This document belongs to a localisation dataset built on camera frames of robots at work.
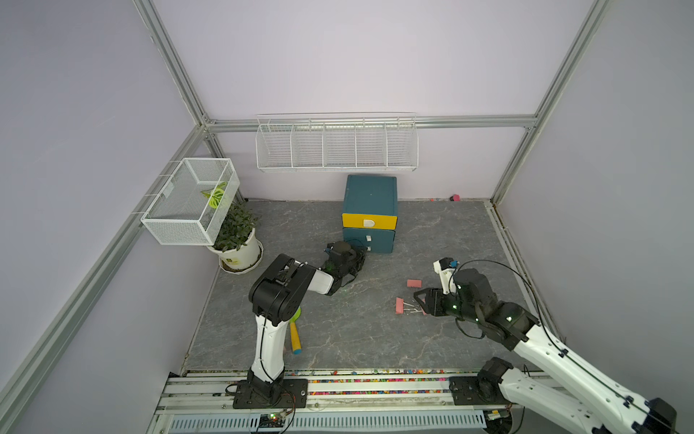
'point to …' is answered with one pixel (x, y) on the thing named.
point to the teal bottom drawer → (379, 247)
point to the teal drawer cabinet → (370, 212)
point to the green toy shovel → (294, 332)
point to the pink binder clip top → (414, 283)
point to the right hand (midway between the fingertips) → (419, 293)
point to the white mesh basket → (189, 209)
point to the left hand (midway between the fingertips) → (372, 249)
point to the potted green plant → (238, 243)
